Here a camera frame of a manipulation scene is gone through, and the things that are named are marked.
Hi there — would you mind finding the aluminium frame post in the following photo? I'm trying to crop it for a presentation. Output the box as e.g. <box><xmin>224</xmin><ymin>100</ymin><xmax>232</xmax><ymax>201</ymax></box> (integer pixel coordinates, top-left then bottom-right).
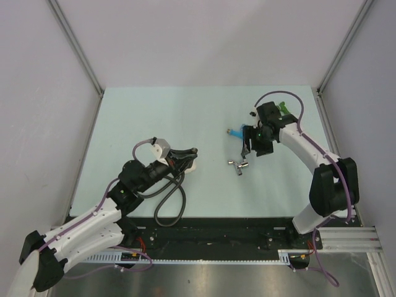
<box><xmin>46</xmin><ymin>0</ymin><xmax>104</xmax><ymax>98</ymax></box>
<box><xmin>316</xmin><ymin>0</ymin><xmax>377</xmax><ymax>97</ymax></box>

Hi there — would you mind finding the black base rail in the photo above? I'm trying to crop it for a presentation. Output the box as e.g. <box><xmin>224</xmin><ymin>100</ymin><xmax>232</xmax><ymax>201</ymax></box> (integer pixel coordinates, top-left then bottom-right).
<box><xmin>132</xmin><ymin>217</ymin><xmax>323</xmax><ymax>250</ymax></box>

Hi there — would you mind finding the right aluminium frame post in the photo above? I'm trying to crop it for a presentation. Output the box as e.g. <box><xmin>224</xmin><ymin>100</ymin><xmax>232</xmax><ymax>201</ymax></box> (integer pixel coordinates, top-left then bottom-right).
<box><xmin>316</xmin><ymin>0</ymin><xmax>377</xmax><ymax>97</ymax></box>

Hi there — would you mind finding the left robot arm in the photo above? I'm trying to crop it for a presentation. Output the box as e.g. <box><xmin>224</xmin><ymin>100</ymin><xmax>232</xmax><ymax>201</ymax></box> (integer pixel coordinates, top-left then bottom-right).
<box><xmin>16</xmin><ymin>137</ymin><xmax>198</xmax><ymax>296</ymax></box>

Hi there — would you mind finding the slotted cable duct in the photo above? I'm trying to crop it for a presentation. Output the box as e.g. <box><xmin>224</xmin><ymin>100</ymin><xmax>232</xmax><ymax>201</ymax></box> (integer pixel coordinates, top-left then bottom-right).
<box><xmin>74</xmin><ymin>250</ymin><xmax>291</xmax><ymax>265</ymax></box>

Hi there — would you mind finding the green faucet with white elbow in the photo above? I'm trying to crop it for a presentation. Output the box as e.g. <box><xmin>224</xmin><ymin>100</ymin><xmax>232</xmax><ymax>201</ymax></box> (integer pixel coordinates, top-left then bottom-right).
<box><xmin>277</xmin><ymin>101</ymin><xmax>291</xmax><ymax>116</ymax></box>

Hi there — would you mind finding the chrome metal faucet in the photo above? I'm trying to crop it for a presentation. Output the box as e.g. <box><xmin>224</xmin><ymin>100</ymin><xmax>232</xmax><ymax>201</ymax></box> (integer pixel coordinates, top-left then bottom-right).
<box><xmin>227</xmin><ymin>156</ymin><xmax>249</xmax><ymax>176</ymax></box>

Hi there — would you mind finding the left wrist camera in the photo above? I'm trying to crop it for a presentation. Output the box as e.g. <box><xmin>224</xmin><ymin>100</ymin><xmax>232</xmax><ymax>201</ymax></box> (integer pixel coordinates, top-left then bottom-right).
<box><xmin>151</xmin><ymin>138</ymin><xmax>171</xmax><ymax>165</ymax></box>

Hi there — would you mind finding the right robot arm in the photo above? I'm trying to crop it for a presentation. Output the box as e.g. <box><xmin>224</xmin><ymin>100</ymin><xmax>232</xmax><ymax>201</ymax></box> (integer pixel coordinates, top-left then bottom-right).
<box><xmin>241</xmin><ymin>101</ymin><xmax>359</xmax><ymax>248</ymax></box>

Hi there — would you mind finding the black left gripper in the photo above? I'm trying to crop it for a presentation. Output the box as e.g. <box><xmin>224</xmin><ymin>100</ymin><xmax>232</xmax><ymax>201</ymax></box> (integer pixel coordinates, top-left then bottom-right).
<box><xmin>137</xmin><ymin>148</ymin><xmax>195</xmax><ymax>193</ymax></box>

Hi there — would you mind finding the white pipe elbow fitting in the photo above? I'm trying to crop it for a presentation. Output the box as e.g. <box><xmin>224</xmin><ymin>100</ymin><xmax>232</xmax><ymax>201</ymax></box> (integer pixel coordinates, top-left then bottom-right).
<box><xmin>184</xmin><ymin>160</ymin><xmax>197</xmax><ymax>174</ymax></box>

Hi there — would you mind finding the left aluminium frame post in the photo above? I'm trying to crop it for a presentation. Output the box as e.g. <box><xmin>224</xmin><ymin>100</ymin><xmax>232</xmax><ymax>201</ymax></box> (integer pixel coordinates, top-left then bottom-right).
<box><xmin>46</xmin><ymin>0</ymin><xmax>104</xmax><ymax>98</ymax></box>

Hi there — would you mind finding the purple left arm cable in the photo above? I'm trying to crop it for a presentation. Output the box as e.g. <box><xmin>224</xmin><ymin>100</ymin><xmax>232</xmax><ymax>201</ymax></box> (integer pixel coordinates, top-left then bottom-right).
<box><xmin>37</xmin><ymin>139</ymin><xmax>155</xmax><ymax>248</ymax></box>

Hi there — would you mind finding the blue plastic faucet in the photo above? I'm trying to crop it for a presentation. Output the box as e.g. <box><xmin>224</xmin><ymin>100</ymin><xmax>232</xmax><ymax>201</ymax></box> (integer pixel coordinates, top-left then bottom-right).
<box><xmin>226</xmin><ymin>124</ymin><xmax>245</xmax><ymax>140</ymax></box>

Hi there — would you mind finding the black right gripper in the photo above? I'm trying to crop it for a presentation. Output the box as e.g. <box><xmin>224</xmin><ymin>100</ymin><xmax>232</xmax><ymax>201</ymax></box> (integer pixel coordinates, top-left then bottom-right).
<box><xmin>241</xmin><ymin>125</ymin><xmax>274</xmax><ymax>157</ymax></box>

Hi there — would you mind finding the grey flexible metal hose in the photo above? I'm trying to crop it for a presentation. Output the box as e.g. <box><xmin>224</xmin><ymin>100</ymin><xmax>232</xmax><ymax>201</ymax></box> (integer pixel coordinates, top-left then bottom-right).
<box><xmin>136</xmin><ymin>147</ymin><xmax>199</xmax><ymax>228</ymax></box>

